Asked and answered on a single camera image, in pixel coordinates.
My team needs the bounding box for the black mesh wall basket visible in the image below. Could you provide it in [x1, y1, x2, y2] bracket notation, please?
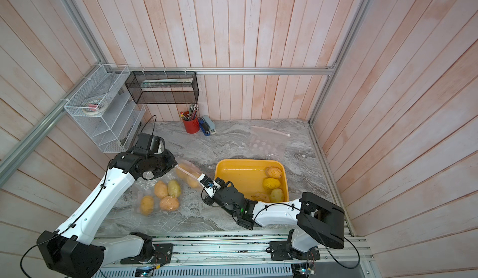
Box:
[125, 71, 200, 104]

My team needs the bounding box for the yellow plastic tray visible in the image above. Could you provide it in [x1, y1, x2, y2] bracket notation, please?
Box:
[215, 159, 290, 202]

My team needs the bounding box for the bagged potato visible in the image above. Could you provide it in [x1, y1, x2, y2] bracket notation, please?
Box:
[140, 196, 155, 216]
[154, 181, 169, 199]

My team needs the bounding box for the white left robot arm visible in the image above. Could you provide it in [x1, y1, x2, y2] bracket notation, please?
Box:
[37, 149, 177, 278]

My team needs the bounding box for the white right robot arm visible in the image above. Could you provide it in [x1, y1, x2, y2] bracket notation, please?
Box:
[200, 177, 345, 261]

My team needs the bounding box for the white wire mesh shelf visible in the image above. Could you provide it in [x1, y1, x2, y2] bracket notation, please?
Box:
[65, 64, 145, 153]

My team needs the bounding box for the clear zipper bag pink zip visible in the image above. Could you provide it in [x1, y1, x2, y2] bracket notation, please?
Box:
[132, 178, 183, 216]

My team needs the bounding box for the red metal pencil bucket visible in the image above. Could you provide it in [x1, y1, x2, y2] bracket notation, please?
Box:
[182, 118, 200, 134]

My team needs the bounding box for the light blue stapler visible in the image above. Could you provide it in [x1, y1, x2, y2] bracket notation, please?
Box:
[202, 115, 217, 135]

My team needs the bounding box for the coloured pencils bunch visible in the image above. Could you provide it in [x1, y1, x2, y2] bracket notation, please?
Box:
[180, 104, 198, 121]

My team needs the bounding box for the tape roll on shelf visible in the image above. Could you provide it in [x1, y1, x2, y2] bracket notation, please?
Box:
[81, 99, 108, 116]

